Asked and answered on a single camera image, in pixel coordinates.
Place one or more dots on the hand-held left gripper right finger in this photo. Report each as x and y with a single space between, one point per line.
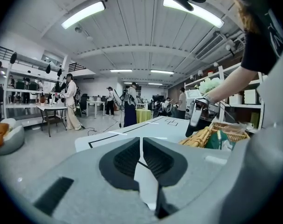
164 164

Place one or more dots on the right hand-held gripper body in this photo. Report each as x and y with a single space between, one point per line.
210 112

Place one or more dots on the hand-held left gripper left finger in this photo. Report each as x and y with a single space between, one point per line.
119 164

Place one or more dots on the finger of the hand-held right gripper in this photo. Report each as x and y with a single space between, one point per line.
195 115

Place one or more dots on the woven wicker basket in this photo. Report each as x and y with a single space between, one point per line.
197 137

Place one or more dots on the person's right forearm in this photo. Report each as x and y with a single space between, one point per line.
232 83

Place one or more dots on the green packet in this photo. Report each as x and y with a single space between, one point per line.
214 141

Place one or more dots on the pale artificial flowers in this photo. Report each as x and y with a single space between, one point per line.
209 85

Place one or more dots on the white table with black lines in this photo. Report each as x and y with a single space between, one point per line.
155 129

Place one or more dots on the white metal shelf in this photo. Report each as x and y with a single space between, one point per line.
221 76

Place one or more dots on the yellow draped table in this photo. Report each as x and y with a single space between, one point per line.
143 115

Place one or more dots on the ceiling air conditioner vent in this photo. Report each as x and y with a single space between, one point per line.
211 45

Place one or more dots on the person's black printed t-shirt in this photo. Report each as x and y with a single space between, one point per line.
260 50

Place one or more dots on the small dark-legged table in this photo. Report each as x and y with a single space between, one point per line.
52 108

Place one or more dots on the long ceiling lamp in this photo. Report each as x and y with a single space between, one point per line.
202 11
83 14

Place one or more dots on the white beanbag seat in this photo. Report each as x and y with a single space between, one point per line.
13 141

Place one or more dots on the white storage rack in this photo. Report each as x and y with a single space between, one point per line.
8 94

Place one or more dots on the black head-worn camera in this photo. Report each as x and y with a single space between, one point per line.
184 2

